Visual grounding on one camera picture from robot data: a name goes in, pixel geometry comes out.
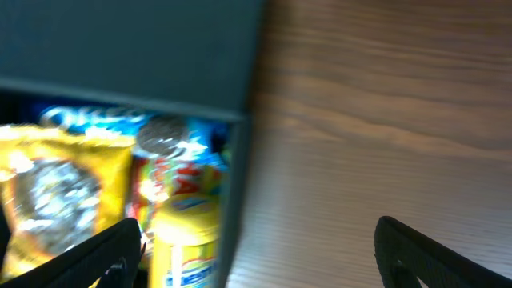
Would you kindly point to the yellow sunflower seed snack bag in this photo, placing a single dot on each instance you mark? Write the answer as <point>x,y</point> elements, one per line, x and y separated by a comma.
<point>58,190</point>

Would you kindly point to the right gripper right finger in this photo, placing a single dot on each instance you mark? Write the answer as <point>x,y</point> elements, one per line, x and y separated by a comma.
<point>407,258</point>

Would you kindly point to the dark green hinged gift box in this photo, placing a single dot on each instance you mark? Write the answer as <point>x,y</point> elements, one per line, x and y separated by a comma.
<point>194,58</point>

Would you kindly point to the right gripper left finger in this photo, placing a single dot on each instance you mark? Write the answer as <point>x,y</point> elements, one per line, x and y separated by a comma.
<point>108,259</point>

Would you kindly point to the yellow Mentos gum bottle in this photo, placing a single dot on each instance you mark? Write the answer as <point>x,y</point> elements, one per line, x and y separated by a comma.
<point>185,247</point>

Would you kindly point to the blue Oreo cookie pack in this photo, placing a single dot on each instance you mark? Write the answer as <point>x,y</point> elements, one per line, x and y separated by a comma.
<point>156,135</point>

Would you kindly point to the green Haribo gummy worms bag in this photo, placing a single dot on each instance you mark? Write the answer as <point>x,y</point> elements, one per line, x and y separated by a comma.
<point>155,180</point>

